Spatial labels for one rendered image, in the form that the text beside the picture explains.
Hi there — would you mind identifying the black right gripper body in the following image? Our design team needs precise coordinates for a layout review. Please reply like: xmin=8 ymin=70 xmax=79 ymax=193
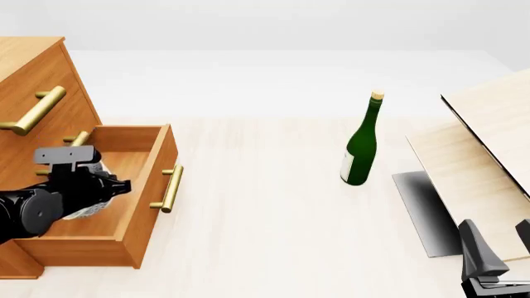
xmin=460 ymin=276 xmax=530 ymax=298

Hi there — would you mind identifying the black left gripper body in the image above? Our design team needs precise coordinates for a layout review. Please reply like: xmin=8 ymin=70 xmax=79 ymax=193
xmin=50 ymin=163 xmax=120 ymax=204

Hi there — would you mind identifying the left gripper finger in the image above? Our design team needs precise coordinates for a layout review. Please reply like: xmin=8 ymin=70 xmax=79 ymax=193
xmin=108 ymin=178 xmax=133 ymax=198

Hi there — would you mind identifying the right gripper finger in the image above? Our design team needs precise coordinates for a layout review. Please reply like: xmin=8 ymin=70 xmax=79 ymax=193
xmin=458 ymin=219 xmax=511 ymax=282
xmin=515 ymin=219 xmax=530 ymax=253

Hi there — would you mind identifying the open wooden drawer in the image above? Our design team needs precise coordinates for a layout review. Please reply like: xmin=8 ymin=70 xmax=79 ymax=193
xmin=12 ymin=123 xmax=180 ymax=270

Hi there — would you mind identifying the plain wooden drawer front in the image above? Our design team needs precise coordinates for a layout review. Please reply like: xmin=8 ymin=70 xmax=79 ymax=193
xmin=0 ymin=89 xmax=103 ymax=191
xmin=0 ymin=42 xmax=84 ymax=137

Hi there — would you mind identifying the wooden cabinet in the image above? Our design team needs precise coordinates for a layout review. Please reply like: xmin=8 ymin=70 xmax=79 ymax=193
xmin=0 ymin=36 xmax=104 ymax=281

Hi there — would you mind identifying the small grey mounting plate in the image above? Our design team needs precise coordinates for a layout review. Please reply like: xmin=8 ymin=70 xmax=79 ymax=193
xmin=33 ymin=145 xmax=103 ymax=174

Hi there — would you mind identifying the pale wooden rack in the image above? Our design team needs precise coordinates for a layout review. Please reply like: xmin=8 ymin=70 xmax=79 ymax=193
xmin=405 ymin=67 xmax=530 ymax=262

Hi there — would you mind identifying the green wine bottle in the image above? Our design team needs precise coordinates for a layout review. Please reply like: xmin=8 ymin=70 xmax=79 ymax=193
xmin=340 ymin=89 xmax=386 ymax=186

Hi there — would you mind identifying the long brass drawer handle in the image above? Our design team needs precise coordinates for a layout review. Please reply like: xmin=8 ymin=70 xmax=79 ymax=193
xmin=0 ymin=85 xmax=67 ymax=137
xmin=35 ymin=129 xmax=91 ymax=176
xmin=149 ymin=164 xmax=185 ymax=214

